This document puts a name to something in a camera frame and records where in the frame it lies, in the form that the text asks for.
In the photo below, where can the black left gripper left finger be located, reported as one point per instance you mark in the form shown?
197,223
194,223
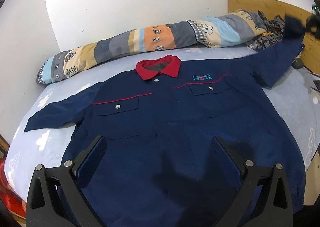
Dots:
55,197

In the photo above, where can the red bag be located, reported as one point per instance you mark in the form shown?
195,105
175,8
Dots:
10,199

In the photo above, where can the light blue cloud bedsheet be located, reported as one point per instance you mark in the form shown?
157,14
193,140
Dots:
293,97

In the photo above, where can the wooden headboard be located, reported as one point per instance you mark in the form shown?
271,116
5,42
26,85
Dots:
272,8

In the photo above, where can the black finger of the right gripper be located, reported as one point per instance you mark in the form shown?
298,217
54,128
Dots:
313,22

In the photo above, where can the navy work jacket red collar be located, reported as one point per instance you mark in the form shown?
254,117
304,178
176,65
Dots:
163,165

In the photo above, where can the dark patterned pillow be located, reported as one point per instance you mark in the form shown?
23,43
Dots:
274,33

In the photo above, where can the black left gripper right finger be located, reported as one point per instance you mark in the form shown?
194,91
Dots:
274,205

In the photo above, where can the patchwork rolled quilt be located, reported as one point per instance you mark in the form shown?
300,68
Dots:
217,32

